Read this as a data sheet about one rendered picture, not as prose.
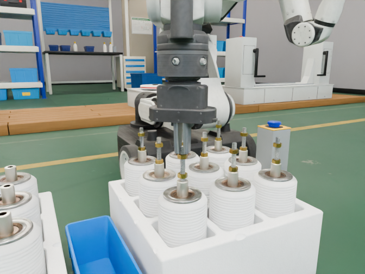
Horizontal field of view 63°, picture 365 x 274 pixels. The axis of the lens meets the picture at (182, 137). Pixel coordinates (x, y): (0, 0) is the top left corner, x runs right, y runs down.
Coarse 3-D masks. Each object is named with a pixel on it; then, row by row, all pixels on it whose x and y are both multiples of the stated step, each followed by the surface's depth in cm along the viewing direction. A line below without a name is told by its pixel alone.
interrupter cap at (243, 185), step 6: (216, 180) 63; (222, 180) 64; (240, 180) 64; (246, 180) 63; (216, 186) 61; (222, 186) 60; (228, 186) 61; (234, 186) 61; (240, 186) 61; (246, 186) 60
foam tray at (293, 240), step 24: (120, 192) 75; (120, 216) 73; (144, 216) 63; (264, 216) 63; (288, 216) 63; (312, 216) 64; (144, 240) 56; (216, 240) 55; (240, 240) 56; (264, 240) 59; (288, 240) 62; (312, 240) 66; (144, 264) 58; (168, 264) 49; (192, 264) 52; (216, 264) 54; (240, 264) 57; (264, 264) 60; (288, 264) 64; (312, 264) 68
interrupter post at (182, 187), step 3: (177, 180) 56; (186, 180) 56; (177, 183) 56; (180, 183) 55; (183, 183) 55; (186, 183) 56; (177, 186) 56; (180, 186) 56; (183, 186) 56; (186, 186) 56; (177, 189) 56; (180, 189) 56; (183, 189) 56; (186, 189) 56; (177, 192) 57; (180, 192) 56; (183, 192) 56; (186, 192) 56; (177, 195) 57; (180, 195) 56; (183, 195) 56; (186, 195) 56
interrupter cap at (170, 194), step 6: (174, 186) 60; (168, 192) 57; (174, 192) 58; (192, 192) 58; (198, 192) 58; (168, 198) 55; (174, 198) 55; (180, 198) 55; (186, 198) 55; (192, 198) 55; (198, 198) 55
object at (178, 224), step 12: (168, 204) 54; (180, 204) 53; (192, 204) 53; (204, 204) 55; (168, 216) 54; (180, 216) 53; (192, 216) 53; (204, 216) 56; (168, 228) 54; (180, 228) 53; (192, 228) 54; (204, 228) 56; (168, 240) 55; (180, 240) 54; (192, 240) 55
